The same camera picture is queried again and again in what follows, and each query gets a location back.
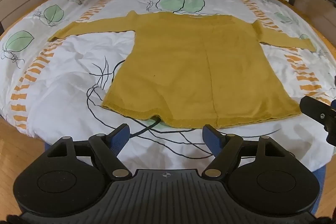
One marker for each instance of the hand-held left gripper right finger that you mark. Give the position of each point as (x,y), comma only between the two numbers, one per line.
(212,139)

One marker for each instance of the white leaf-print duvet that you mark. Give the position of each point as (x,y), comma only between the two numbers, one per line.
(65,77)

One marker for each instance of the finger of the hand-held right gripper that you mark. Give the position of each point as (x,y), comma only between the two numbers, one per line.
(315,108)

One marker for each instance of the mustard yellow sweater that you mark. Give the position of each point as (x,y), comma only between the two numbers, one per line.
(183,69)

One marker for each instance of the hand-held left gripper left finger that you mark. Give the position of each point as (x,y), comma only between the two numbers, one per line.
(120,138)

